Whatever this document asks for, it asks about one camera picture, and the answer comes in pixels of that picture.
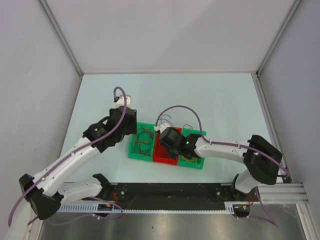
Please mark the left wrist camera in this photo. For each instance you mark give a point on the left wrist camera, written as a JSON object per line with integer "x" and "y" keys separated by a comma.
{"x": 121, "y": 100}

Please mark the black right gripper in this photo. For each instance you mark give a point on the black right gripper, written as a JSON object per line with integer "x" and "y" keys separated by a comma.
{"x": 173, "y": 155}

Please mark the red plastic bin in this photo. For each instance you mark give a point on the red plastic bin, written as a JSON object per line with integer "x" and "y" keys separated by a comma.
{"x": 160, "y": 155}

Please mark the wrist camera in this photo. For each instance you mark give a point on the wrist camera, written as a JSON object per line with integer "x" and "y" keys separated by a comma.
{"x": 121, "y": 100}
{"x": 160, "y": 128}

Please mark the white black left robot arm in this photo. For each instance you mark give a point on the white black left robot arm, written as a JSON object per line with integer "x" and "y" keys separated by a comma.
{"x": 46, "y": 192}

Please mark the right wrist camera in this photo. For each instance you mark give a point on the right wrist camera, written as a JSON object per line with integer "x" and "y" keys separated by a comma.
{"x": 160, "y": 128}

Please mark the right green plastic bin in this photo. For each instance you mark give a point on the right green plastic bin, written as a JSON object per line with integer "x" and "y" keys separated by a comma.
{"x": 195, "y": 163}

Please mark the slotted cable duct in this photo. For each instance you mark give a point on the slotted cable duct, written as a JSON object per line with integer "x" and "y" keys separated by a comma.
{"x": 96, "y": 207}

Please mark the green plastic bin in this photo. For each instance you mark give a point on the green plastic bin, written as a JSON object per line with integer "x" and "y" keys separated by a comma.
{"x": 141, "y": 144}
{"x": 195, "y": 163}

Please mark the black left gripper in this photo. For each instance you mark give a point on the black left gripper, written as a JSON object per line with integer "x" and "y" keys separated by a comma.
{"x": 131, "y": 128}

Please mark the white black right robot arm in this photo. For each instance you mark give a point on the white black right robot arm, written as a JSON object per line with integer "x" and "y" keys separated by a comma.
{"x": 261, "y": 159}

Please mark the left green plastic bin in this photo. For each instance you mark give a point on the left green plastic bin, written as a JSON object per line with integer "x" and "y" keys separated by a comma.
{"x": 141, "y": 144}

